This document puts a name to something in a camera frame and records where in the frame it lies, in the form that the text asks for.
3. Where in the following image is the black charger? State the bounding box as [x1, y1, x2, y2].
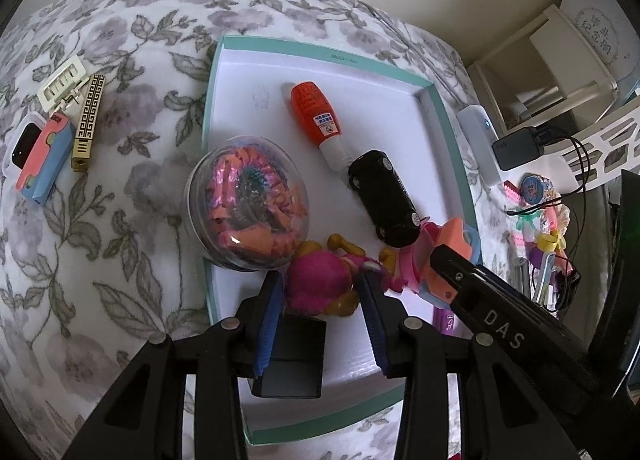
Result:
[491, 126, 548, 173]

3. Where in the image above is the teal box lid tray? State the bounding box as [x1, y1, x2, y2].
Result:
[199, 34, 484, 447]

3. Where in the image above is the floral fleece blanket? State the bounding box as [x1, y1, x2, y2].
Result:
[0, 0, 506, 460]

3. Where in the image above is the white perforated panel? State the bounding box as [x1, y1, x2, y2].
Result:
[561, 101, 640, 192]

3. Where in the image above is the white power bank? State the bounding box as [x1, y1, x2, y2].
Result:
[456, 105, 503, 188]

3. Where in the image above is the small pink blue box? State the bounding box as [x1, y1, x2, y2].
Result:
[14, 111, 77, 207]

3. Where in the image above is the white shelf unit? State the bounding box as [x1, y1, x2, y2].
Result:
[466, 3, 622, 134]

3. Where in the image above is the pink orange toy figure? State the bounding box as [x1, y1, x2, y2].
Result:
[281, 233, 427, 319]

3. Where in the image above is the black cable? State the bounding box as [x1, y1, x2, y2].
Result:
[505, 129, 613, 218]

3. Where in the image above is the large orange blue box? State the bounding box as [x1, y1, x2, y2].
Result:
[416, 216, 483, 312]

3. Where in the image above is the round blue tin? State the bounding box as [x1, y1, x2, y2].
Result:
[519, 174, 554, 204]

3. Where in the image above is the white device with black screen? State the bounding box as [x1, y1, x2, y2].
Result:
[1, 111, 44, 177]

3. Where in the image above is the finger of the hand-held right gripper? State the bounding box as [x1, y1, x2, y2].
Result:
[430, 244, 507, 337]

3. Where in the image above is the purple tube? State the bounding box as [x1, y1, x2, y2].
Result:
[433, 308, 458, 337]

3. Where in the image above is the clear round toy container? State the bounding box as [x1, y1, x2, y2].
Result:
[184, 134, 314, 272]

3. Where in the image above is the pile of colourful accessories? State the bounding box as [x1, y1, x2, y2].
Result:
[504, 179, 582, 312]

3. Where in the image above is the orange glue bottle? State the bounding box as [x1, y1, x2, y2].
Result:
[290, 80, 354, 173]

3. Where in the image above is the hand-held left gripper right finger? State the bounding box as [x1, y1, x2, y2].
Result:
[361, 271, 572, 460]

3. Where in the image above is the cream hair clip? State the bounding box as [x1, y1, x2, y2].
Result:
[35, 54, 92, 114]

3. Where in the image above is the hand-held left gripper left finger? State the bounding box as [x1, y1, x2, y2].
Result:
[62, 270, 284, 460]

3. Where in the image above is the black toy car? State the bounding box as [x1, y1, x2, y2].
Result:
[346, 149, 424, 249]

